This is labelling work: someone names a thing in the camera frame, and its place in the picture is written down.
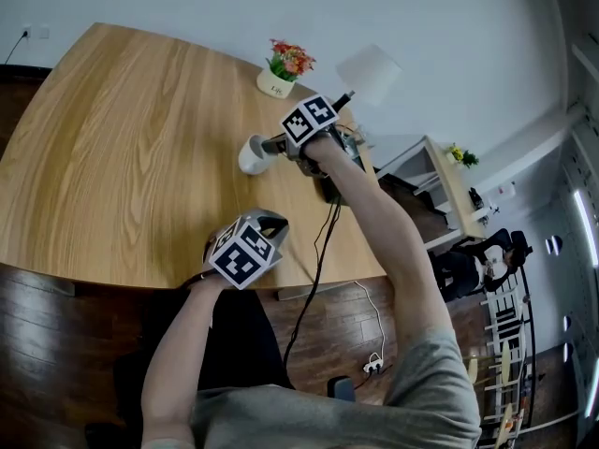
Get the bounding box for white ceramic mug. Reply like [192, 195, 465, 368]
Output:
[237, 133, 277, 176]

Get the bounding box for person's black trousers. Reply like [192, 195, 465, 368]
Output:
[196, 290, 295, 392]

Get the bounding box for person's grey shirt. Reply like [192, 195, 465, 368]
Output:
[186, 325, 483, 449]

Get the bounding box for white cable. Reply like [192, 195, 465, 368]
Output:
[353, 281, 387, 359]

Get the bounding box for small yellow flower plant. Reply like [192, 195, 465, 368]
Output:
[446, 142, 480, 168]

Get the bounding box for dark green box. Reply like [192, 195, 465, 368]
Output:
[320, 154, 372, 205]

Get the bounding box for person's left hand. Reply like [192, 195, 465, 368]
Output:
[201, 231, 221, 276]

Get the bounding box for white desk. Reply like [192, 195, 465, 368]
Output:
[377, 135, 489, 252]

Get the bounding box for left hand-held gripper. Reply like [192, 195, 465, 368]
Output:
[208, 207, 290, 292]

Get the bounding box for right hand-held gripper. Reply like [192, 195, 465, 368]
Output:
[260, 92, 369, 179]

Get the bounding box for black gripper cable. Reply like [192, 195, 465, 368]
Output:
[282, 198, 343, 373]

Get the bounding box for person's left forearm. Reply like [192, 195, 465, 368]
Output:
[139, 271, 235, 449]

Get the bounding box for black wall cable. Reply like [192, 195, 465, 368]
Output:
[3, 33, 27, 65]

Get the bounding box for person's right forearm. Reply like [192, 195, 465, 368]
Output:
[303, 133, 454, 348]

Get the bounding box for white shade table lamp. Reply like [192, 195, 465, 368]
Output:
[335, 43, 403, 108]

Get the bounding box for potted red flowers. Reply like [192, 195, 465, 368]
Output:
[256, 38, 317, 100]

